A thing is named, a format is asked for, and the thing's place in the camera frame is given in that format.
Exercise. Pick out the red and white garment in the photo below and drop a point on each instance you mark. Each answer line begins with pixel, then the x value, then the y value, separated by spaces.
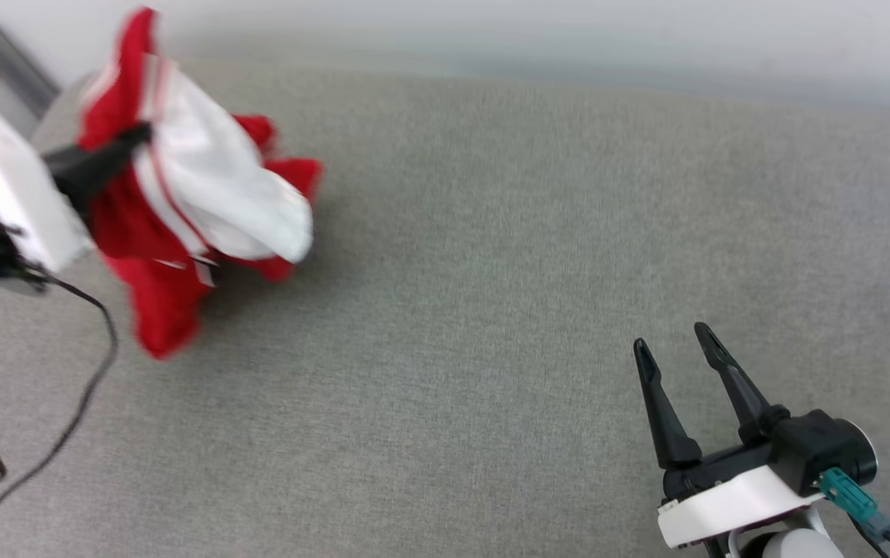
pixel 212 178

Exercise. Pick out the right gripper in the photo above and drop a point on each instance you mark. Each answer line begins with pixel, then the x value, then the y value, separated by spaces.
pixel 732 500

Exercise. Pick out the dark grey wall strip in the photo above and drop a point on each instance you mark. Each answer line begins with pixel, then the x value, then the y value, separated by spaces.
pixel 18 66

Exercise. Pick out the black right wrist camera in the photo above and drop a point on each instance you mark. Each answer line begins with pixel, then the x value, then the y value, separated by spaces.
pixel 821 446

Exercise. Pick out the grey fabric sofa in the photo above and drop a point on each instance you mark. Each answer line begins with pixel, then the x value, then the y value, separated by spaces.
pixel 453 310

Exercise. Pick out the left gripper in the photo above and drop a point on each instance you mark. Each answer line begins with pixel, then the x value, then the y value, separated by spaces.
pixel 3 182

